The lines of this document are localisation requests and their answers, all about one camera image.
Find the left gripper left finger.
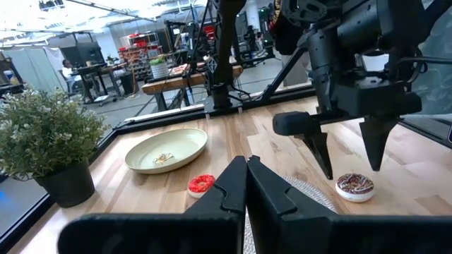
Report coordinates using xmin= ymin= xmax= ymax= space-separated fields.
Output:
xmin=183 ymin=155 xmax=247 ymax=216

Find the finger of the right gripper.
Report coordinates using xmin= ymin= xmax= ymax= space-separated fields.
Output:
xmin=359 ymin=118 xmax=399 ymax=173
xmin=295 ymin=132 xmax=335 ymax=181

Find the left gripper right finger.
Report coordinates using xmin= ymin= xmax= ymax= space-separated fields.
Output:
xmin=246 ymin=155 xmax=338 ymax=254

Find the small red donut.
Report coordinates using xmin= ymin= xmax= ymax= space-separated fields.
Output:
xmin=186 ymin=174 xmax=217 ymax=200

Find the small chocolate sprinkled donut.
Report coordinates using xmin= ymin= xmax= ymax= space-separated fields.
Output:
xmin=334 ymin=172 xmax=376 ymax=204

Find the round woven cream mat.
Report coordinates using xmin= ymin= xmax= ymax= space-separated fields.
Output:
xmin=242 ymin=174 xmax=339 ymax=254

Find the beige plate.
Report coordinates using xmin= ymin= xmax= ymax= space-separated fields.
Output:
xmin=124 ymin=127 xmax=209 ymax=176

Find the wooden workbench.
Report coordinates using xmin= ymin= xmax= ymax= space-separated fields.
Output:
xmin=141 ymin=64 xmax=244 ymax=113

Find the plant in white basket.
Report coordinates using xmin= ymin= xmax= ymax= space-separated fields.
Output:
xmin=148 ymin=55 xmax=171 ymax=80

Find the shelf with red bins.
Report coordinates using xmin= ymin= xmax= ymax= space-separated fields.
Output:
xmin=118 ymin=30 xmax=164 ymax=83

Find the dark office desk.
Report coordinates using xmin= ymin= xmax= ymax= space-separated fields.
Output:
xmin=69 ymin=62 xmax=129 ymax=107

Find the green plant in black pot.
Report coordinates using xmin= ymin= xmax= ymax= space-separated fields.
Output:
xmin=0 ymin=83 xmax=111 ymax=209

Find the black computer monitor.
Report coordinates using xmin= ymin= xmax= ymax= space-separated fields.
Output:
xmin=59 ymin=41 xmax=106 ymax=68

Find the person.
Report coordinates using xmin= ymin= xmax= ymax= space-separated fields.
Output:
xmin=60 ymin=58 xmax=77 ymax=93

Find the grey curtain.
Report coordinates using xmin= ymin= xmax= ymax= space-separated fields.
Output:
xmin=2 ymin=47 xmax=65 ymax=95

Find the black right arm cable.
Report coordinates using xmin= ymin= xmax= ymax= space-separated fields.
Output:
xmin=386 ymin=45 xmax=452 ymax=85

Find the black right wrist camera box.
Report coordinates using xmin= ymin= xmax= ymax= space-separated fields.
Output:
xmin=337 ymin=0 xmax=398 ymax=49

